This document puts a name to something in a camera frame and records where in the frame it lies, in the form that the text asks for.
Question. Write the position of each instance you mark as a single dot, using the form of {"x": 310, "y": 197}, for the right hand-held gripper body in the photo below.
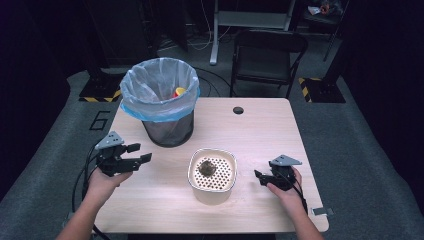
{"x": 283, "y": 176}

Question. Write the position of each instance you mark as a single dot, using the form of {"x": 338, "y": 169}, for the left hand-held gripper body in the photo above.
{"x": 115, "y": 161}

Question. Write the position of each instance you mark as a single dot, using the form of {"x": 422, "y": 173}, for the black mesh trash bin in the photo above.
{"x": 170, "y": 131}

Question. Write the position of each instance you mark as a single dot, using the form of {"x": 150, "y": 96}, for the white strainer container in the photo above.
{"x": 213, "y": 193}

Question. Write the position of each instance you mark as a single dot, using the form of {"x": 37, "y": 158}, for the pale blue bin liner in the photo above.
{"x": 146, "y": 93}

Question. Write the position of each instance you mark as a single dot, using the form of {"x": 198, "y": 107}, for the red chips can yellow lid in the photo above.
{"x": 179, "y": 91}

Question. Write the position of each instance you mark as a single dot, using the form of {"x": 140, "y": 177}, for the person's right hand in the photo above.
{"x": 291, "y": 198}

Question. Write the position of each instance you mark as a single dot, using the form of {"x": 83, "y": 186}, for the person's left hand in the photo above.
{"x": 103, "y": 186}

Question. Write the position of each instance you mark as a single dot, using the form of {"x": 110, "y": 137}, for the hazard-striped black stand base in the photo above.
{"x": 325, "y": 90}
{"x": 100, "y": 88}

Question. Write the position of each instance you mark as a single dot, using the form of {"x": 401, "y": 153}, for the black cabinet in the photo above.
{"x": 120, "y": 30}

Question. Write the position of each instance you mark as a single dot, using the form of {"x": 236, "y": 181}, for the black folding chair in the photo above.
{"x": 263, "y": 56}

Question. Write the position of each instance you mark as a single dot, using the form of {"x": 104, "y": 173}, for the white desk frame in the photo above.
{"x": 248, "y": 18}

